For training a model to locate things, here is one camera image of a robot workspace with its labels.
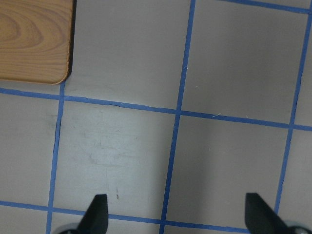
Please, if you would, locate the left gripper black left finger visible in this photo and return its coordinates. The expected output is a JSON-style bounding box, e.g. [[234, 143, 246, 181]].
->
[[76, 194, 108, 234]]

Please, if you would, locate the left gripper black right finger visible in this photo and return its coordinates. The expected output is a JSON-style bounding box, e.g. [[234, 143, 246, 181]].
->
[[245, 193, 295, 234]]

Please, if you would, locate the wooden tray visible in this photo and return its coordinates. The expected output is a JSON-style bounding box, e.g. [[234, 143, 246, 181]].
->
[[0, 0, 77, 85]]

